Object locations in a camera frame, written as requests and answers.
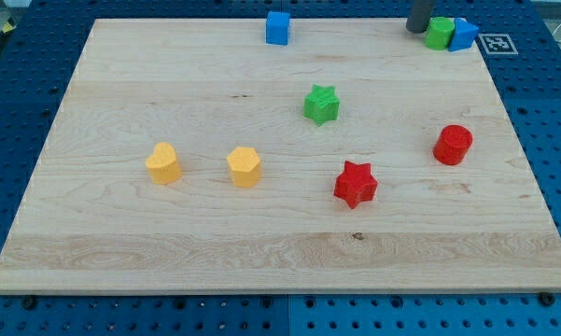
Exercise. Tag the blue cube block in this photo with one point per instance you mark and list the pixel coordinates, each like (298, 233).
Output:
(277, 28)

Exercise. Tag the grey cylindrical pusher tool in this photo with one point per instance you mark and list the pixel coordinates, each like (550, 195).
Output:
(419, 16)

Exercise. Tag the yellow hexagon block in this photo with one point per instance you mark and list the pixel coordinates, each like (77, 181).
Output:
(245, 167)

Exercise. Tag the yellow heart block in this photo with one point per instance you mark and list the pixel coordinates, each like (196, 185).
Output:
(162, 164)

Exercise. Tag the white fiducial marker tag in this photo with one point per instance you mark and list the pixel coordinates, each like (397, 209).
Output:
(497, 44)

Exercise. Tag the wooden board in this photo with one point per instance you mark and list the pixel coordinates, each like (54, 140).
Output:
(92, 222)

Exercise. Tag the red cylinder block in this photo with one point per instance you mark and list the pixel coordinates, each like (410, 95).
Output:
(453, 144)

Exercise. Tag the green star block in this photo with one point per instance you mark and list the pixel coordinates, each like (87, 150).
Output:
(321, 104)

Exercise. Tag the red star block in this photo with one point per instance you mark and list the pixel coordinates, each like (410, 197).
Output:
(355, 184)

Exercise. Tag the blue pentagon block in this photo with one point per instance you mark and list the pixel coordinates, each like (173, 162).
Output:
(463, 35)

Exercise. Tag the green cylinder block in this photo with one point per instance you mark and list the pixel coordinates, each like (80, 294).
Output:
(439, 33)

